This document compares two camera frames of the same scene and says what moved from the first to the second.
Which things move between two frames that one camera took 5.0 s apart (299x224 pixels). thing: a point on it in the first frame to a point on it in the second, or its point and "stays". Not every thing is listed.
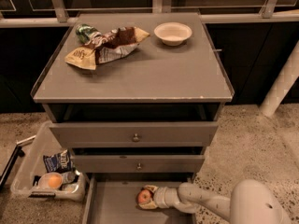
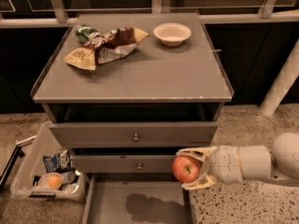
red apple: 144,196 to 186,168
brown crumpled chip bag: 110,45 stays
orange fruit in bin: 52,181 stays
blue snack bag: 59,162 stays
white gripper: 161,196 to 224,164
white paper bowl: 173,34 stays
